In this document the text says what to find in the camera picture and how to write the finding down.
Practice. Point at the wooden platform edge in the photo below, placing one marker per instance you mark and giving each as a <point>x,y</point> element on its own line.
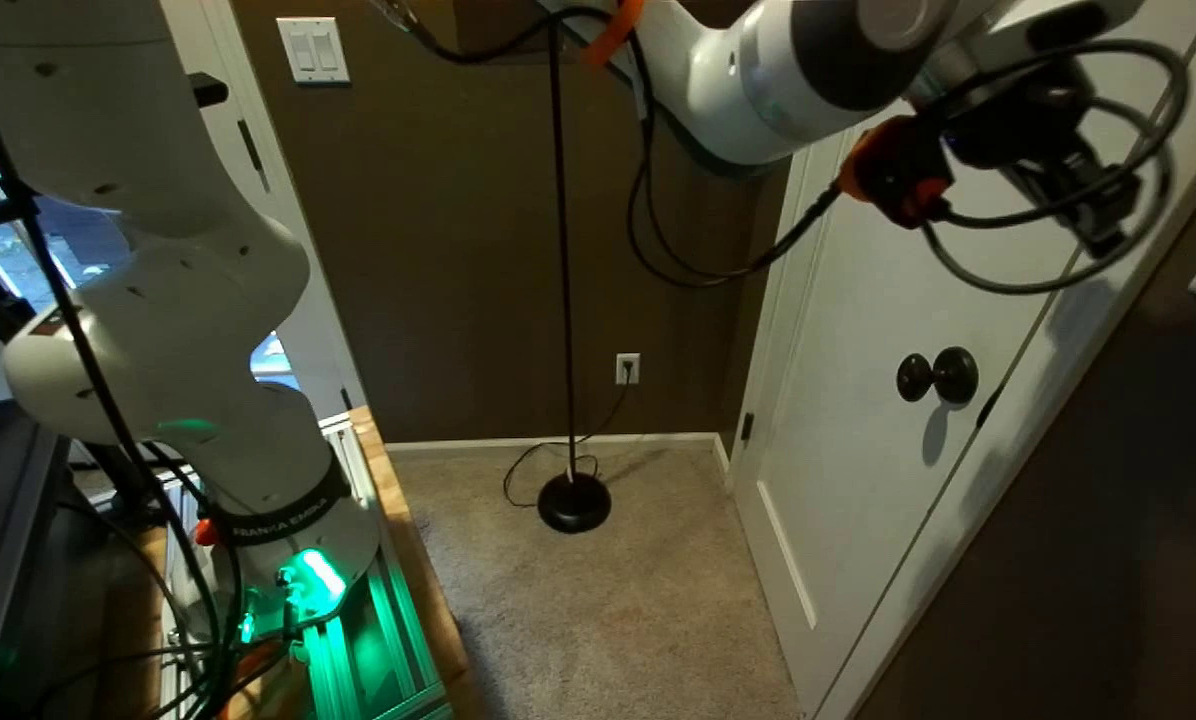
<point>419,561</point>

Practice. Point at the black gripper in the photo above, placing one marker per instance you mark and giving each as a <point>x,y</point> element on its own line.
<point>1029,123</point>

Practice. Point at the white door jamb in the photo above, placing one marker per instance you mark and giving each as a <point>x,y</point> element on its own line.
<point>269,132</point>

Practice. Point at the black door knob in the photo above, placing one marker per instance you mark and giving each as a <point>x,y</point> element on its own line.
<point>949,379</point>

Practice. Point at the white panel door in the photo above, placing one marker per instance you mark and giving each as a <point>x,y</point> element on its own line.
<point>862,465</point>

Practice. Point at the black camera bar on stand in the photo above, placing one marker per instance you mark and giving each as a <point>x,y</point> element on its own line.
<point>209,89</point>

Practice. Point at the black floor lamp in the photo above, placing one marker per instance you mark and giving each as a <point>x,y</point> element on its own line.
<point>573,500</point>

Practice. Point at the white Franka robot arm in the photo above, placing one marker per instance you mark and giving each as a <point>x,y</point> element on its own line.
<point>156,304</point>

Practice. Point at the white baseboard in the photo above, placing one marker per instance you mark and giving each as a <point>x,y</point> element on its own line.
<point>491,441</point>

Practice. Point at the black door hinge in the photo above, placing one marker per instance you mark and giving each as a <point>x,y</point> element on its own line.
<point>746,428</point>

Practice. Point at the green lit aluminium base frame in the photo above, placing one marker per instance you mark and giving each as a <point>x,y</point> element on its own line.
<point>358,641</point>

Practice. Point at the white wall outlet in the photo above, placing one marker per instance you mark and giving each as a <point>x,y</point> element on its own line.
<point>629,368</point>

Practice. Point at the white double light switch plate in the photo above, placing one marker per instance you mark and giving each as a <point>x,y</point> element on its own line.
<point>313,50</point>

